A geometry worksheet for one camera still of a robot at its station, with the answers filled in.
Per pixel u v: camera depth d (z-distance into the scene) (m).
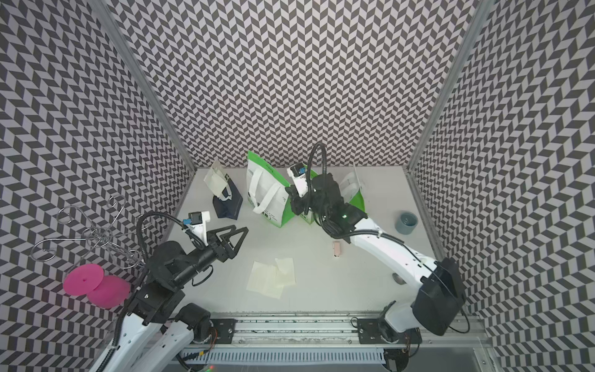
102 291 0.54
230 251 0.58
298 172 0.61
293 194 0.64
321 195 0.53
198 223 0.57
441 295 0.40
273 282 0.83
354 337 0.73
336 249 0.89
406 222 0.92
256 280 0.83
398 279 0.83
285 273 0.85
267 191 0.74
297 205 0.64
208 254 0.58
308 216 0.68
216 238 0.65
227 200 0.91
